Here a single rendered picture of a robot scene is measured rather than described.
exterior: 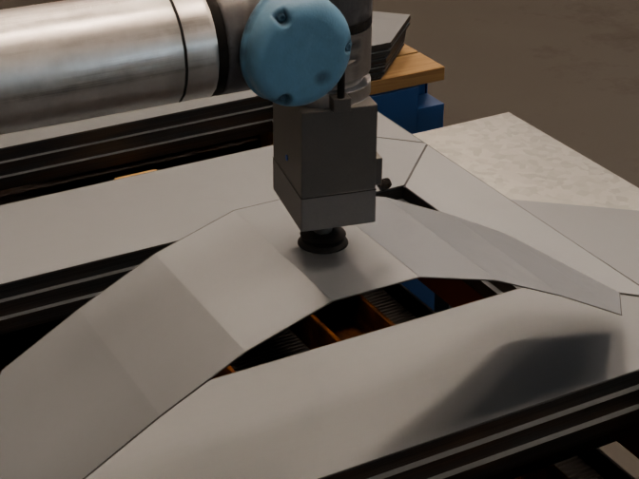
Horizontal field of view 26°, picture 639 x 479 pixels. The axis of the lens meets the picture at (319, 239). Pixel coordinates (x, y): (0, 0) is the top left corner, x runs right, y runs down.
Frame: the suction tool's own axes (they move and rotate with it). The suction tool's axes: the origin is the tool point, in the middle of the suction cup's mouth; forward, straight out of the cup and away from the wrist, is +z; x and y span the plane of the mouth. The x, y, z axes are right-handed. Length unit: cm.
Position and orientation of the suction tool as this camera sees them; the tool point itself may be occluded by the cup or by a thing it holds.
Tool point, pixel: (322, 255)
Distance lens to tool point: 117.7
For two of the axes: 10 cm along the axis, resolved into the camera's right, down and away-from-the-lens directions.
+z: 0.0, 8.8, 4.7
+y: -3.0, -4.5, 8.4
